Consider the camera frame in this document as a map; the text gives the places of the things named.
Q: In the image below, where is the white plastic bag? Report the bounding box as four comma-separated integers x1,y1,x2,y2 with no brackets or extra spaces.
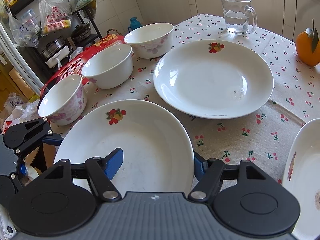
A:
0,92,42,136

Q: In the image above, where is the blue bottle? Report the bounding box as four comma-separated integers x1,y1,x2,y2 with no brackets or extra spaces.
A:
129,17,142,32

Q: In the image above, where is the orange with green leaf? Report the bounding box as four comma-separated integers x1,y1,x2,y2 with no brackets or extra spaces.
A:
295,19,320,67

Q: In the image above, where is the black metal shelf rack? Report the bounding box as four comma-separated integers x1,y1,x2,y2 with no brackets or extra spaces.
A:
7,0,101,68

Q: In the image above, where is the white electric pot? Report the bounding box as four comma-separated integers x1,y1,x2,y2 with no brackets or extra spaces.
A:
41,35,71,68

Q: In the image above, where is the white bowl with pink flowers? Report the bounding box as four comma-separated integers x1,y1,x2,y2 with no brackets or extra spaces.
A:
37,74,87,126

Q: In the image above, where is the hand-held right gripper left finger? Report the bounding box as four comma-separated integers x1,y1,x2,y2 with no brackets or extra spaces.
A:
44,148,124,202

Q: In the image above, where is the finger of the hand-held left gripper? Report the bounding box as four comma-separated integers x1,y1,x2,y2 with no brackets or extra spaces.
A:
15,118,63,155

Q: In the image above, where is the brown cardboard box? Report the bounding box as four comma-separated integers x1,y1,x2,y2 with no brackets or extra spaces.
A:
24,142,58,173

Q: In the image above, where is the white bowl with purple flowers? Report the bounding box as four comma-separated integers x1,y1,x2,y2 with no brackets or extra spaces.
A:
124,23,174,59

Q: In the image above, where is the white plate with fruit print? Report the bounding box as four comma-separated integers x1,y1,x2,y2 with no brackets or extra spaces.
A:
153,39,274,119
53,99,195,195
282,118,320,239

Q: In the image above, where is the white bowl with faint flowers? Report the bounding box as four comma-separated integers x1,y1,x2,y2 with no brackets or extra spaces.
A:
81,44,134,89

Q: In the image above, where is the glass mug with water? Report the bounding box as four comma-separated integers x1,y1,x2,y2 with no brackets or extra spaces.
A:
220,0,258,35

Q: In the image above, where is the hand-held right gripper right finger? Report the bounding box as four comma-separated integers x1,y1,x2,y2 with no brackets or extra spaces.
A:
188,152,279,203

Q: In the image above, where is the white cloth bag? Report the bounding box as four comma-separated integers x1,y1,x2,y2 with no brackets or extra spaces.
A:
0,200,16,240

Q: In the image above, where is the red gift box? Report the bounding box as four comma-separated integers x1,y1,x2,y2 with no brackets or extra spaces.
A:
39,34,125,105

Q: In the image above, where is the black pan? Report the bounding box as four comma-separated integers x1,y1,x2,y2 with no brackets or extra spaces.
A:
71,22,92,43

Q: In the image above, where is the clear bag with red print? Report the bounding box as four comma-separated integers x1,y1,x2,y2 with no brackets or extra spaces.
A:
38,0,73,37

